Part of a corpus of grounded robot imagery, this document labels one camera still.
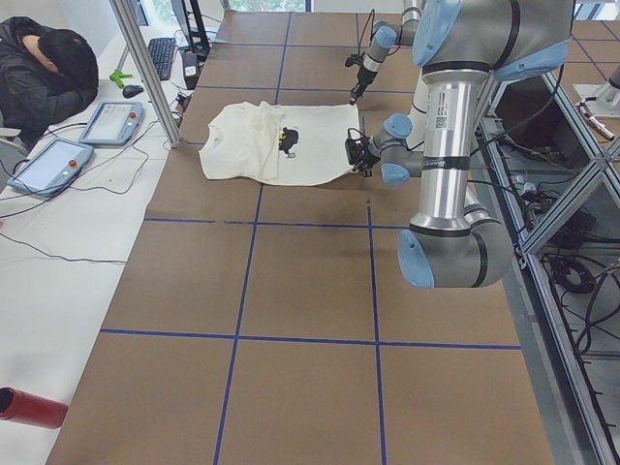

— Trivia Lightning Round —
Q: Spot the black keyboard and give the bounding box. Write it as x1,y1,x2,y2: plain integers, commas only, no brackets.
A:
147,38,176,80

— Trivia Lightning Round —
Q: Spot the green plastic tool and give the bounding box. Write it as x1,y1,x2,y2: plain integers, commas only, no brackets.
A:
109,69,133,89

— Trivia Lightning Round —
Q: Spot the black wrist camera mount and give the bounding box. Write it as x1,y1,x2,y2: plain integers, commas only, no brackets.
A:
345,138,369,169
345,53,363,68

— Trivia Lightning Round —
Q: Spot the black computer mouse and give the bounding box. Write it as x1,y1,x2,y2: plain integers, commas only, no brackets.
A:
122,84,144,99

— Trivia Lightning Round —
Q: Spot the red water bottle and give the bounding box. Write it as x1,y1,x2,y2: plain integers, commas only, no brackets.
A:
1,387,69,429

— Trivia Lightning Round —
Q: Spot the cream long-sleeve cat shirt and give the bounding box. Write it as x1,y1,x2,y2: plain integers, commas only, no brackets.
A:
200,102,359,186

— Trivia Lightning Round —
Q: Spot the seated person in black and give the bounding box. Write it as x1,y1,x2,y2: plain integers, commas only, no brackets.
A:
1,16,99,149

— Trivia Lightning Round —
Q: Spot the aluminium frame cabinet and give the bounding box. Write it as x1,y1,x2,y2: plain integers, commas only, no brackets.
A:
464,18,620,465

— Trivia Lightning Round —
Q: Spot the blue teach pendant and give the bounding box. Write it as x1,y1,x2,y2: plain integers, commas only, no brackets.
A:
7,138,94,197
77,101,144,146

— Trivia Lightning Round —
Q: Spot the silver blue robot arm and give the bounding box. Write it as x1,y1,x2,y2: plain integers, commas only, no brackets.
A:
345,0,426,105
345,1,574,289

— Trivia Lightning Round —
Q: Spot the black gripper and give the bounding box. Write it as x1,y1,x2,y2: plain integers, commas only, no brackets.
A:
353,147,381,177
349,64,379,105

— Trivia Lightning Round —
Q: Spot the far blue teach pendant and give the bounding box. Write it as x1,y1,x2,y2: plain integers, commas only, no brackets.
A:
77,101,144,146

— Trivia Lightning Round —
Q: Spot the near blue teach pendant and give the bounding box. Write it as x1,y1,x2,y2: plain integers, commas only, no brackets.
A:
7,138,94,197

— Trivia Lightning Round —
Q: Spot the aluminium frame post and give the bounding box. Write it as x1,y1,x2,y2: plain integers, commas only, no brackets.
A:
109,0,181,148

